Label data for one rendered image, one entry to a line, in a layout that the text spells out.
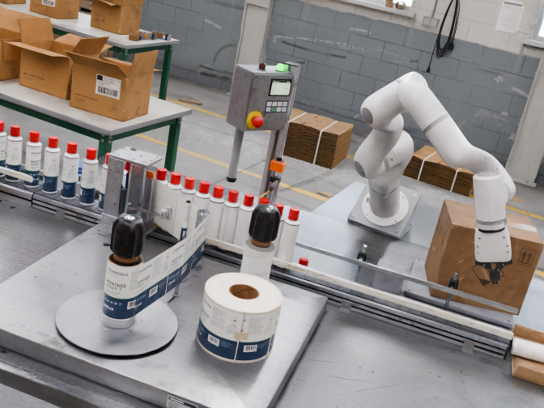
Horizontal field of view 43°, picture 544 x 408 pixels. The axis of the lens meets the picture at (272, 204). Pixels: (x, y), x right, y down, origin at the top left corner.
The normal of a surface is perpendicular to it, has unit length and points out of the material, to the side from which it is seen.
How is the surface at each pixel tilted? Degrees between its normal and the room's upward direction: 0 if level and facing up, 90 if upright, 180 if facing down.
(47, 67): 90
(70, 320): 0
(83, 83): 90
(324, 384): 0
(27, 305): 0
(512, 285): 90
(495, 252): 93
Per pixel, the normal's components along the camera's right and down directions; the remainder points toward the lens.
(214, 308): -0.62, 0.18
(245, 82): -0.79, 0.08
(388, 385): 0.18, -0.91
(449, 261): -0.12, 0.35
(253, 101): 0.59, 0.40
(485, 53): -0.43, 0.25
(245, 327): 0.10, 0.38
